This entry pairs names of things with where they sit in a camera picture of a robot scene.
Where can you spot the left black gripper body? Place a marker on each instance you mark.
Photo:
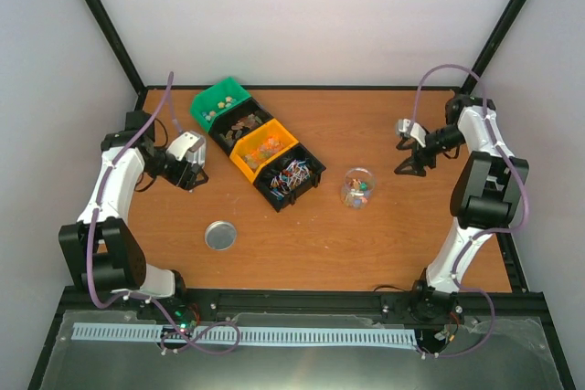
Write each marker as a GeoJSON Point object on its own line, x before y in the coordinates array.
{"type": "Point", "coordinates": [176, 178]}

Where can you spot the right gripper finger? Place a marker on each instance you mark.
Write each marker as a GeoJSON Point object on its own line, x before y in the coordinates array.
{"type": "Point", "coordinates": [405, 143]}
{"type": "Point", "coordinates": [410, 166]}

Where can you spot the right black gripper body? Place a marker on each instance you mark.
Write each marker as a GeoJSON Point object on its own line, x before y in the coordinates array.
{"type": "Point", "coordinates": [430, 159]}

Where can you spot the clear plastic jar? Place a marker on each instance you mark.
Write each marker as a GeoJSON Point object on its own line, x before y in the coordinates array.
{"type": "Point", "coordinates": [357, 187]}

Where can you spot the round metal lid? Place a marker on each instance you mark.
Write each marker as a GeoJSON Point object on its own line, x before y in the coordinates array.
{"type": "Point", "coordinates": [220, 235]}

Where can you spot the black popsicle candy bin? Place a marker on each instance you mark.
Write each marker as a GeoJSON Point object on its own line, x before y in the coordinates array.
{"type": "Point", "coordinates": [236, 122]}

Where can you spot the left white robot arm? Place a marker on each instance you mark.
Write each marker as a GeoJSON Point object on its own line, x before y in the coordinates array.
{"type": "Point", "coordinates": [99, 248]}

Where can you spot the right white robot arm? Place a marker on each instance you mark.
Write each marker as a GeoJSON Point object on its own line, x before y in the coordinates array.
{"type": "Point", "coordinates": [483, 202]}

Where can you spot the yellow star candy bin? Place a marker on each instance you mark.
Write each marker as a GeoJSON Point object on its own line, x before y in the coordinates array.
{"type": "Point", "coordinates": [255, 150]}

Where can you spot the green candy bin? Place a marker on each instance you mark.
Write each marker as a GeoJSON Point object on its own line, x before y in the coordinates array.
{"type": "Point", "coordinates": [216, 100]}

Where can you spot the black lollipop bin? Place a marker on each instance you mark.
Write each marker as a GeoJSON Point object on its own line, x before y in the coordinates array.
{"type": "Point", "coordinates": [283, 180]}

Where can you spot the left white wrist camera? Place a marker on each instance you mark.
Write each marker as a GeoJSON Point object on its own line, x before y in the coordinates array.
{"type": "Point", "coordinates": [189, 146]}

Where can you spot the light blue cable duct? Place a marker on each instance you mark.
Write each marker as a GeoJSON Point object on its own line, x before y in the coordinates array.
{"type": "Point", "coordinates": [247, 336]}

